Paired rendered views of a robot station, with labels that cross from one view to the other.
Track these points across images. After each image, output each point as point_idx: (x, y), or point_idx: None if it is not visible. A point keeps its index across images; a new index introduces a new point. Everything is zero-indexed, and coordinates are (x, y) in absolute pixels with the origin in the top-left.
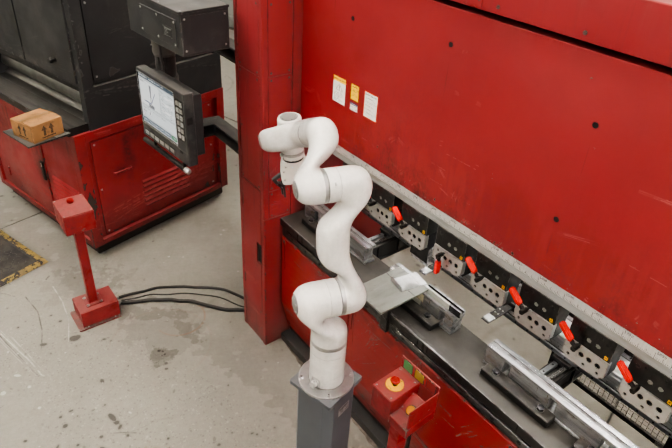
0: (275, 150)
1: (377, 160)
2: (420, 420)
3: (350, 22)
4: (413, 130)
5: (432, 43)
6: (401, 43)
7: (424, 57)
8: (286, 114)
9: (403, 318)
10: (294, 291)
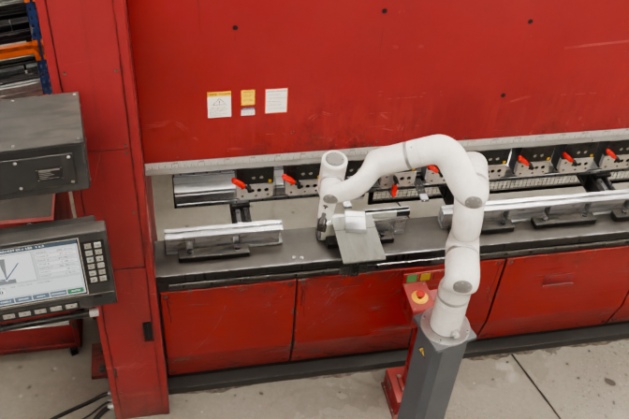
0: (363, 194)
1: (293, 144)
2: None
3: (230, 32)
4: (343, 97)
5: (360, 16)
6: (317, 29)
7: (351, 31)
8: (329, 158)
9: None
10: (455, 279)
